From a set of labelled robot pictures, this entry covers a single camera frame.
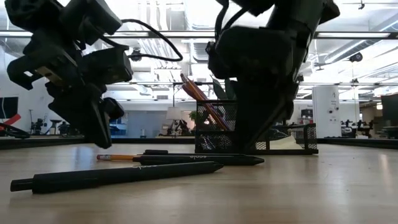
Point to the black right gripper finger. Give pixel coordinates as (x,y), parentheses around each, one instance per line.
(248,118)

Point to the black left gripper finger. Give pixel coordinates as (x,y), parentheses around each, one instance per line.
(115,109)
(90,121)

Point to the black mesh desk organizer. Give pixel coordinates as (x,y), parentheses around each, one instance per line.
(214,141)

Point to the yellow sticky note pad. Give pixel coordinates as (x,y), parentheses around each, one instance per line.
(286,143)

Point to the black pen with print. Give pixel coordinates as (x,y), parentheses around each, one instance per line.
(202,160)

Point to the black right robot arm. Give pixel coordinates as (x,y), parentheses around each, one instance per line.
(295,18)

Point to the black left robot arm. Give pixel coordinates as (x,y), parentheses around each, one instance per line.
(25,12)

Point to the black ceiling spotlight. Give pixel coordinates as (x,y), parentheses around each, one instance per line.
(136,55)
(356,57)

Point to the snake plant in white pot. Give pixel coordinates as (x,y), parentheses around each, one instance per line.
(219,90)

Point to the floor lamp with white shade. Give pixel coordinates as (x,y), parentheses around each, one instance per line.
(173,113)

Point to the white pillar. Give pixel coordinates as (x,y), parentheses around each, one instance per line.
(325,109)

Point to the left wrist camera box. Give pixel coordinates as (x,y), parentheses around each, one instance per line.
(93,18)

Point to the black aluminium table frame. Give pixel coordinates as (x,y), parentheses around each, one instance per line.
(155,140)

